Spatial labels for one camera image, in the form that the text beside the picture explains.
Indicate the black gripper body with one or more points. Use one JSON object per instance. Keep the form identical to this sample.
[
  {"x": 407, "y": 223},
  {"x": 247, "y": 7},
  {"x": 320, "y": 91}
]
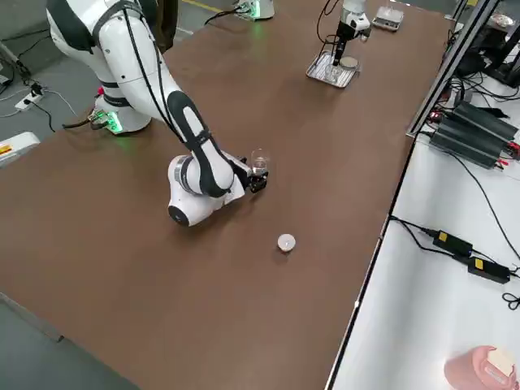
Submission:
[
  {"x": 344, "y": 30},
  {"x": 250, "y": 180}
]

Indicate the small glass beaker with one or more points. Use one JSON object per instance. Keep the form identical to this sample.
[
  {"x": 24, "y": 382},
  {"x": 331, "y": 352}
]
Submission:
[{"x": 260, "y": 164}]

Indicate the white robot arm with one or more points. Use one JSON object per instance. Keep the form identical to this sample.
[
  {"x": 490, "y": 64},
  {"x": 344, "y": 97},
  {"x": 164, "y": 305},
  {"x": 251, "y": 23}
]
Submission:
[
  {"x": 352, "y": 6},
  {"x": 134, "y": 65}
]

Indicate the white lamp cap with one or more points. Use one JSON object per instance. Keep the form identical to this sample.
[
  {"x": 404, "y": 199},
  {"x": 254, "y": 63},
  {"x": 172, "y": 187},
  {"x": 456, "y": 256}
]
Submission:
[{"x": 287, "y": 243}]

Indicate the ribbed metal tray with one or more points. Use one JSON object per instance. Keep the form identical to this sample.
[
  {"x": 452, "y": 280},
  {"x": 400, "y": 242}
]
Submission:
[{"x": 321, "y": 75}]

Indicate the silver digital scale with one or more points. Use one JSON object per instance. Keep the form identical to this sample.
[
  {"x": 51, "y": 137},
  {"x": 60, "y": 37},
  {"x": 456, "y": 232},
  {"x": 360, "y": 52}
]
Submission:
[{"x": 388, "y": 21}]

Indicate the black ribbed power supply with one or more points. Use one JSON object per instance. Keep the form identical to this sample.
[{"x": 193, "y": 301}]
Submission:
[{"x": 471, "y": 134}]

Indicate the person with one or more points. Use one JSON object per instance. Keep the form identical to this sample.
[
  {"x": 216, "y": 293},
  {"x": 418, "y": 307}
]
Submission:
[{"x": 167, "y": 24}]

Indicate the black power adapter yellow label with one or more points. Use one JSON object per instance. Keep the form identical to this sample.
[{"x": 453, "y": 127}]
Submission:
[
  {"x": 453, "y": 243},
  {"x": 487, "y": 270}
]

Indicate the white power strip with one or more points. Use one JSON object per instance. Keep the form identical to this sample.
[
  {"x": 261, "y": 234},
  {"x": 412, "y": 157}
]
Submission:
[{"x": 29, "y": 100}]

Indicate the white cabinet yellow label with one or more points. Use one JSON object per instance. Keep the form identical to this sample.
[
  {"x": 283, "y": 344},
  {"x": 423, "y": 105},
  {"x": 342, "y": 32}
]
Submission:
[{"x": 18, "y": 148}]

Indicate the pink container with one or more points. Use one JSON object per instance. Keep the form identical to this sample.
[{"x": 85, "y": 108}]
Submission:
[{"x": 479, "y": 369}]

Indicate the aluminium profile post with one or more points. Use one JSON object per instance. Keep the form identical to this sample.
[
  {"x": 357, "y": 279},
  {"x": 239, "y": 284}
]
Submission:
[{"x": 447, "y": 69}]

